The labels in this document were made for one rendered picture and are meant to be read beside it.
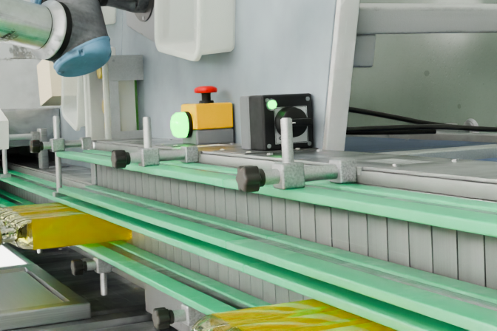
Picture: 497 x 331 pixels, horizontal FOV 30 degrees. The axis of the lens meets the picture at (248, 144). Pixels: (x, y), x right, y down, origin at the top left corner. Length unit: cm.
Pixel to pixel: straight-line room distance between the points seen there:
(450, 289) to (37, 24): 113
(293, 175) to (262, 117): 35
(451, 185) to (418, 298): 13
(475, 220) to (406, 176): 23
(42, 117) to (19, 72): 280
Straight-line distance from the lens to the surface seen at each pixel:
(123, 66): 204
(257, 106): 131
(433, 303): 76
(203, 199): 140
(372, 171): 98
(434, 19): 142
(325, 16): 131
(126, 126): 204
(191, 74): 178
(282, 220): 116
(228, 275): 134
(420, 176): 90
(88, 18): 184
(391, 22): 137
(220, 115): 158
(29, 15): 177
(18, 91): 561
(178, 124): 157
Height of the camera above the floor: 139
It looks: 24 degrees down
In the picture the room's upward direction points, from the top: 94 degrees counter-clockwise
